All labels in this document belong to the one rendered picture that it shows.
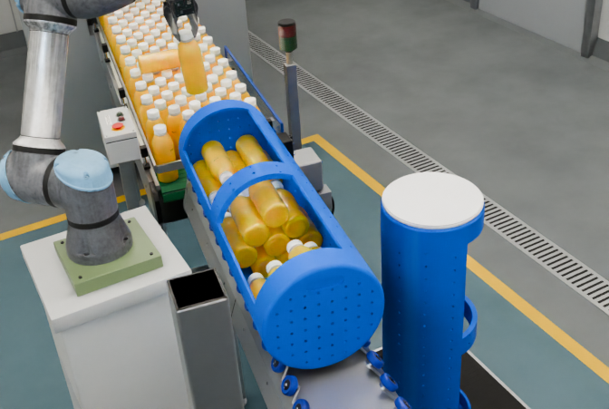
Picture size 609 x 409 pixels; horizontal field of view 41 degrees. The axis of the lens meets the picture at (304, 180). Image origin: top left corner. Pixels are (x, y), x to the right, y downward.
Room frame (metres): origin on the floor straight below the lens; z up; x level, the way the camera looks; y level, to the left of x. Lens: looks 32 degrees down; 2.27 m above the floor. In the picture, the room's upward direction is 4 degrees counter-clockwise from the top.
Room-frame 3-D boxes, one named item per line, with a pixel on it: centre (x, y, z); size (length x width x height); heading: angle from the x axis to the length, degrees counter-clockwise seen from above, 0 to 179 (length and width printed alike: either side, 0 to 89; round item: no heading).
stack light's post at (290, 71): (2.71, 0.02, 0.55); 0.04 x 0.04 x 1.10; 17
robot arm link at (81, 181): (1.56, 0.49, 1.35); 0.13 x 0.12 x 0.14; 66
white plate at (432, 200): (1.87, -0.35, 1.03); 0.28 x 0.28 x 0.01
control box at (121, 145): (2.35, 0.59, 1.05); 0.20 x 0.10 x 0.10; 17
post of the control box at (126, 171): (2.35, 0.59, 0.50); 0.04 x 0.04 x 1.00; 17
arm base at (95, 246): (1.55, 0.48, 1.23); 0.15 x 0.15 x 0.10
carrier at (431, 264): (1.87, -0.35, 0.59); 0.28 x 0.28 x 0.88
